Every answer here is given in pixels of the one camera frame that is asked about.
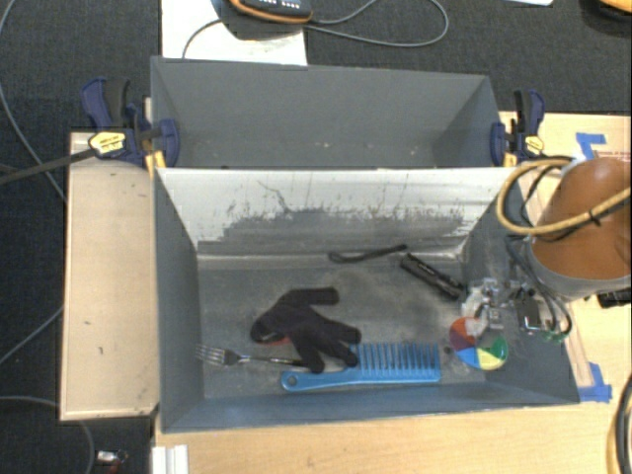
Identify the pale wood flat board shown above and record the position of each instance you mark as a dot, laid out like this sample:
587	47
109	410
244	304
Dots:
111	289

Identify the grey metal bin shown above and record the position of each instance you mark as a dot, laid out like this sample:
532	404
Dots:
316	121

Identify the blue plastic comb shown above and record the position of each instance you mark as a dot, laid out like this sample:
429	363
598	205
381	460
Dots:
390	366

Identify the black glove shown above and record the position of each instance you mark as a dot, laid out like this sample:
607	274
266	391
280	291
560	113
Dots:
308	326

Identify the black cylinder on white bracket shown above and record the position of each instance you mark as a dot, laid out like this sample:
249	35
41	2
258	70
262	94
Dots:
614	298

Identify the multicolour round disc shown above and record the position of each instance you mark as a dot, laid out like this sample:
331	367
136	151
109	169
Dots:
476	356

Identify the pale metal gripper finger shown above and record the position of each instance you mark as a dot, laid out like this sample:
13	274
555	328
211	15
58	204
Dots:
492	323
471	306

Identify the metal fork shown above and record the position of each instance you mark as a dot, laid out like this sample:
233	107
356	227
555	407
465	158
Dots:
222	355

